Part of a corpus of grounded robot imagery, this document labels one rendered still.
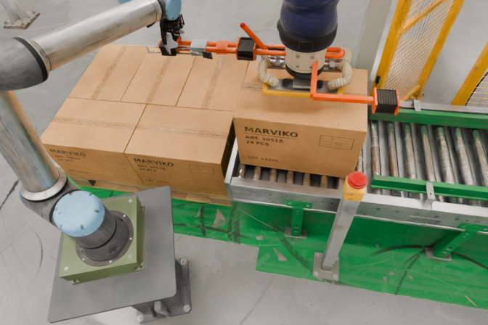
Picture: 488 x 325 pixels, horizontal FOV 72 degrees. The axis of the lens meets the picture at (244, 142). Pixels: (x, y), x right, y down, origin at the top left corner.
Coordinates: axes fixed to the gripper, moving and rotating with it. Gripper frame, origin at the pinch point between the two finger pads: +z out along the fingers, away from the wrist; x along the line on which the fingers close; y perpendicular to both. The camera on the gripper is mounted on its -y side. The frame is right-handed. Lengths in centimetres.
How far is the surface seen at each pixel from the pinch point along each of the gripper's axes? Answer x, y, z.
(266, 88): -10.8, 44.2, 11.6
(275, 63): -0.8, 46.7, 6.2
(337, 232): -52, 81, 60
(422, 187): -22, 121, 60
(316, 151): -18, 68, 44
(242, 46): 0.4, 32.3, -1.2
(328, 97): -25, 70, 0
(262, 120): -17, 43, 25
